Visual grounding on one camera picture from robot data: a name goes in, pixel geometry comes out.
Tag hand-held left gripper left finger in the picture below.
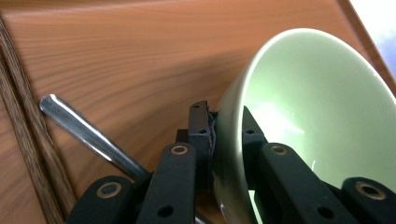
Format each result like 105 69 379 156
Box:
176 100 218 191

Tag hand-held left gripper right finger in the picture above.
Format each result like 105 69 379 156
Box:
242 105 269 191

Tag pale green bowl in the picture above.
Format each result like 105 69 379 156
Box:
213 27 396 224

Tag brown wooden serving tray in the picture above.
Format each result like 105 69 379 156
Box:
0 0 396 224

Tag silver metal spoon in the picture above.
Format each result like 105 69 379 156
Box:
38 93 150 182

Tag dark wooden chopstick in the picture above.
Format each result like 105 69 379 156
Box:
0 59 65 224
0 15 78 217

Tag white table sheet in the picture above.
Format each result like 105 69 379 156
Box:
348 0 396 79

